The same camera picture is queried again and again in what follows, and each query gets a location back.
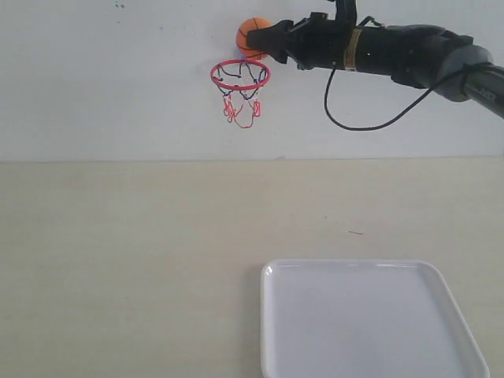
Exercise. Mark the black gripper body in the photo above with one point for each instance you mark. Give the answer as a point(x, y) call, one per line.
point(313, 45)

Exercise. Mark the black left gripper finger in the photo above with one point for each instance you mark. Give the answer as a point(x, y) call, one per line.
point(275, 37)

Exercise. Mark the small orange basketball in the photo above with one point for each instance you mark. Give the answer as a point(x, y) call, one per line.
point(245, 38)

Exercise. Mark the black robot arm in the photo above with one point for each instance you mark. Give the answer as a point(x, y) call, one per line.
point(425, 57)

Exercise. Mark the red mini basketball hoop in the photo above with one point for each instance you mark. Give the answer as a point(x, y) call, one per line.
point(240, 82)

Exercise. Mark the white plastic tray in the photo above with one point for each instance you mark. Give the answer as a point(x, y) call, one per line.
point(363, 318)

